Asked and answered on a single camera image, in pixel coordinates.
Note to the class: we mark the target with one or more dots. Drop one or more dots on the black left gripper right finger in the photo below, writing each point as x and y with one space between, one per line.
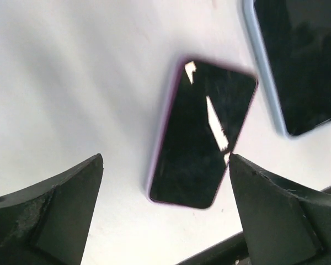
246 175

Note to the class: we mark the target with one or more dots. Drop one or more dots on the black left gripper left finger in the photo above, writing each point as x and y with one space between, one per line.
49 222

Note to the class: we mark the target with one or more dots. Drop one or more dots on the lilac phone case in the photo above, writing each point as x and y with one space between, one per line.
165 107

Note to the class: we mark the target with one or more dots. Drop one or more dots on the purple-edged black phone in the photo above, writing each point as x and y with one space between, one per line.
208 113

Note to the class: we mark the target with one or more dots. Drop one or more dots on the blue-edged black phone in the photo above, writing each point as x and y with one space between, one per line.
303 63

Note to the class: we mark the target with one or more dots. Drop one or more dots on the light blue phone case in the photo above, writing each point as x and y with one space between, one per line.
264 69

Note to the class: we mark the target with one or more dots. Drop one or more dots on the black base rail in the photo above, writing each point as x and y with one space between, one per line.
279 227

